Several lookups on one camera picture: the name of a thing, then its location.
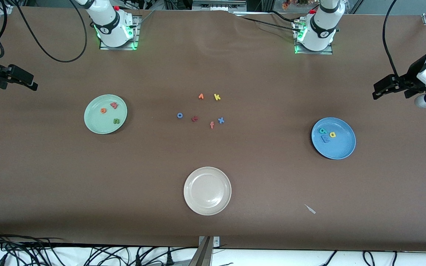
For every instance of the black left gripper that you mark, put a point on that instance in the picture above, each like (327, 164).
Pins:
(411, 76)

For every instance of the blue foam letter m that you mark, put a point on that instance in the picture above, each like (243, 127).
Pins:
(325, 139)

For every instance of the red foam letter w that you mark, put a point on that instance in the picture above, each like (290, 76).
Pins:
(114, 105)

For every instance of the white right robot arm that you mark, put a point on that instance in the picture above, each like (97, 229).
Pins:
(109, 26)

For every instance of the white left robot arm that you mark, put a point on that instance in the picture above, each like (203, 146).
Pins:
(320, 29)

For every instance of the blue plate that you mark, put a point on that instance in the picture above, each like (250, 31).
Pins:
(340, 146)

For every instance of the green plate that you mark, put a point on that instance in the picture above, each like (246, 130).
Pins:
(100, 122)

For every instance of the small white paper scrap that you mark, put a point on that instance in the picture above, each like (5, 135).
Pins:
(310, 209)

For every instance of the dark red foam letter z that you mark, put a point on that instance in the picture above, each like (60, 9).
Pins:
(195, 118)

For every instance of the silver metal box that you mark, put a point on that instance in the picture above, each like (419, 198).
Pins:
(218, 5)

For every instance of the beige plate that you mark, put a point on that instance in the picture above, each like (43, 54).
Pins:
(207, 191)

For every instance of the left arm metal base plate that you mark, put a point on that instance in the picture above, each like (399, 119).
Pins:
(309, 53)

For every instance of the grey metal table bracket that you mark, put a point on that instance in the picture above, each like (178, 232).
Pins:
(216, 242)

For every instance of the aluminium post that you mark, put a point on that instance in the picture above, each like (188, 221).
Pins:
(202, 255)

